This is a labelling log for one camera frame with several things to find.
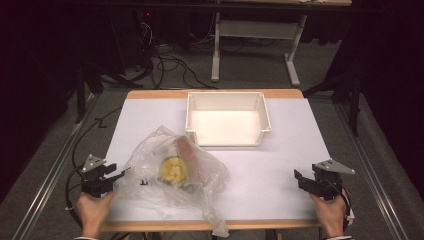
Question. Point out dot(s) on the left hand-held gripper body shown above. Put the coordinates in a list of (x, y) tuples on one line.
[(95, 181)]

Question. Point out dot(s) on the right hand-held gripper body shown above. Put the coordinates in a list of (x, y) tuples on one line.
[(328, 183)]

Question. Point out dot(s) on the clear plastic bag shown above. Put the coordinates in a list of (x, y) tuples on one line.
[(146, 186)]

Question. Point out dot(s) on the yellow round packet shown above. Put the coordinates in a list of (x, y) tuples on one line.
[(173, 170)]

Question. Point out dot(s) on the red-brown box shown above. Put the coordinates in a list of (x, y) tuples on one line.
[(188, 151)]

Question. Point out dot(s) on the white plastic bin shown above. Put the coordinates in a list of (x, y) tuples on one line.
[(226, 128)]

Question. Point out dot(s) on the person's left hand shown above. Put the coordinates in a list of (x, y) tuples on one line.
[(93, 213)]

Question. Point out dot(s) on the person's right hand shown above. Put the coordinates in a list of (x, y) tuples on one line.
[(331, 216)]

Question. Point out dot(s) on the white table mat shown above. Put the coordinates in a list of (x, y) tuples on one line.
[(276, 166)]

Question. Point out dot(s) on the black stand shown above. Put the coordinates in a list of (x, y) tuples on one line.
[(80, 93), (354, 103)]

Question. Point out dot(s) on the dark box with red light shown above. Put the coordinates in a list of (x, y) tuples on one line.
[(130, 40)]

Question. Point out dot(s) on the white-framed desk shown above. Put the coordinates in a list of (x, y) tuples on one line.
[(256, 29)]

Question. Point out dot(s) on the metal floor rail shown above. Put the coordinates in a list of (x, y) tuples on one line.
[(50, 176), (370, 170)]

